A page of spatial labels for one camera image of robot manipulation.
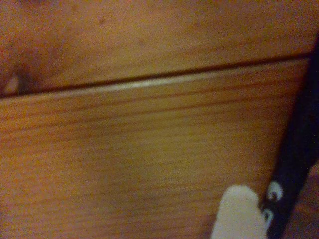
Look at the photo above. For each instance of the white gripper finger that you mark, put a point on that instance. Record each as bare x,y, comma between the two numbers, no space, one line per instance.
239,214

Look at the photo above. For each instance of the black pen with red end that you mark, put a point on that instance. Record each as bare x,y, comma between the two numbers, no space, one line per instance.
296,149

